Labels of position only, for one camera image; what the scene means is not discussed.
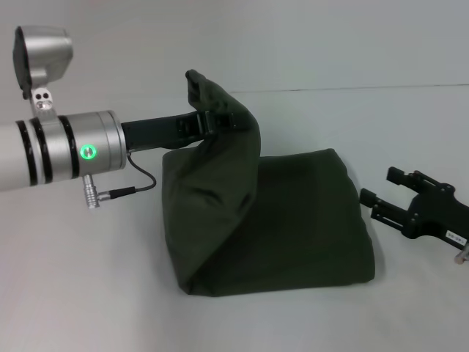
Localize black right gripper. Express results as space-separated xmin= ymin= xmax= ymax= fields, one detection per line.
xmin=360 ymin=166 xmax=469 ymax=243

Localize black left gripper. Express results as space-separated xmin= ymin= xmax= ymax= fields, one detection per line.
xmin=119 ymin=109 xmax=239 ymax=153

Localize dark green printed t-shirt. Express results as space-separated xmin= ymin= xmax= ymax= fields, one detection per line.
xmin=160 ymin=68 xmax=378 ymax=296

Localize dark red thin cable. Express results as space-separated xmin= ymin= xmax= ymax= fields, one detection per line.
xmin=126 ymin=153 xmax=158 ymax=192

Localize silver elbow cable connector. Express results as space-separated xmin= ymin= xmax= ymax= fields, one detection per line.
xmin=452 ymin=244 xmax=469 ymax=265

